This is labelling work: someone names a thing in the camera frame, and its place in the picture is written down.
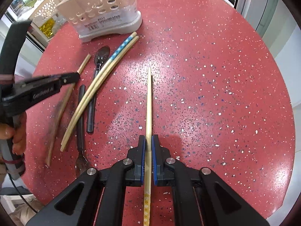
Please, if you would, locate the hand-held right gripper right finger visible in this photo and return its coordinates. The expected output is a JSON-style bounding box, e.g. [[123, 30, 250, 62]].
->
[[152, 135, 271, 226]]

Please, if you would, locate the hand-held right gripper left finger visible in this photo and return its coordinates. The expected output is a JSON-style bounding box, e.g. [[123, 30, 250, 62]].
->
[[25, 135, 146, 226]]

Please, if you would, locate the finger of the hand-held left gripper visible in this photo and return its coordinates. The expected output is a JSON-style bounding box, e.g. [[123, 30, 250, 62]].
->
[[35, 72, 81, 85]]

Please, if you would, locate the black-handled spoon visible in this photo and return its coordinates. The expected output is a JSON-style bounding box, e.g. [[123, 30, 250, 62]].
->
[[86, 46, 111, 133]]

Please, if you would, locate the black-handled fork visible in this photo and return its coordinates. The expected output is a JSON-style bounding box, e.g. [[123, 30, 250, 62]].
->
[[75, 84, 91, 177]]

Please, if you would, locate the blue patterned wooden chopstick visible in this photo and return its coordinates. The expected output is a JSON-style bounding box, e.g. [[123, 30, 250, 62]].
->
[[61, 31, 138, 150]]

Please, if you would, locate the beige plastic utensil holder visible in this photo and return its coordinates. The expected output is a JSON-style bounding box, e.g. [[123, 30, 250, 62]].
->
[[56, 0, 143, 43]]

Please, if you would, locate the person's left hand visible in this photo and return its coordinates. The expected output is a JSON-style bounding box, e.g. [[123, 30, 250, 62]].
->
[[0, 113, 27, 156]]

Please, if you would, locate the yellow oil bottle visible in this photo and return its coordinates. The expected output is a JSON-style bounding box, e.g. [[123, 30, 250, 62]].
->
[[39, 19, 57, 38]]

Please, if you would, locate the beige flower-cutout storage cart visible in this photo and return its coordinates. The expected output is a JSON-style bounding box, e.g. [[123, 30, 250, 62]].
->
[[30, 0, 80, 26]]

